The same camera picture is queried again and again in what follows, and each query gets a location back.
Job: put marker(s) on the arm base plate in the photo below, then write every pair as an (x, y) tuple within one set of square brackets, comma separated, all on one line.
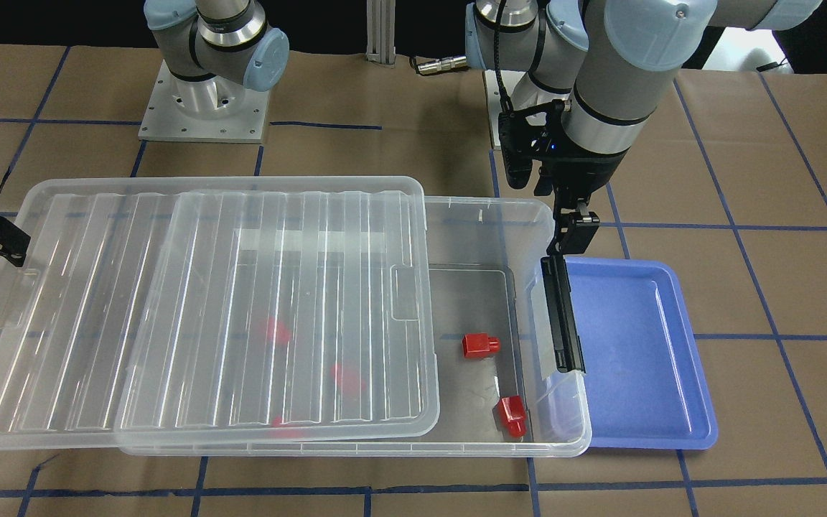
[(492, 99), (211, 111)]

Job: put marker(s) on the red block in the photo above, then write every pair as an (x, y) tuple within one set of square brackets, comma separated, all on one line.
[(480, 345), (348, 381), (277, 333), (512, 416), (284, 431)]

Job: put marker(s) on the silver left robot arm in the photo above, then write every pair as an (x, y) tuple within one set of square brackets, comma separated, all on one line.
[(594, 72)]

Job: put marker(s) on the aluminium frame post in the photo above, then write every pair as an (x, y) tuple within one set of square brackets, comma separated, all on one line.
[(380, 28)]

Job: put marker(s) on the blue plastic tray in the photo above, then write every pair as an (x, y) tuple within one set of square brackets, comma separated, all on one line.
[(645, 383)]

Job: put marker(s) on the red block under lid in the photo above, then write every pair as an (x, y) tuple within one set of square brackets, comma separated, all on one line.
[(348, 381), (277, 333), (284, 431)]

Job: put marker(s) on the clear plastic box lid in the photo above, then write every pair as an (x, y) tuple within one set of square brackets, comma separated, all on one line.
[(137, 319)]

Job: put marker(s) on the clear plastic storage box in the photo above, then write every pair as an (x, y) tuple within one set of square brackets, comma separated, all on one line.
[(509, 385)]

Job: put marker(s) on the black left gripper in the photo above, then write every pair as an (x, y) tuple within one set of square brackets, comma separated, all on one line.
[(589, 170)]

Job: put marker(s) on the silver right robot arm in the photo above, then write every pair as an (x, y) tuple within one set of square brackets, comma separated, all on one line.
[(220, 60)]

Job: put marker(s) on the black box latch handle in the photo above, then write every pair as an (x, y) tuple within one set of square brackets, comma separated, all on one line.
[(563, 316)]

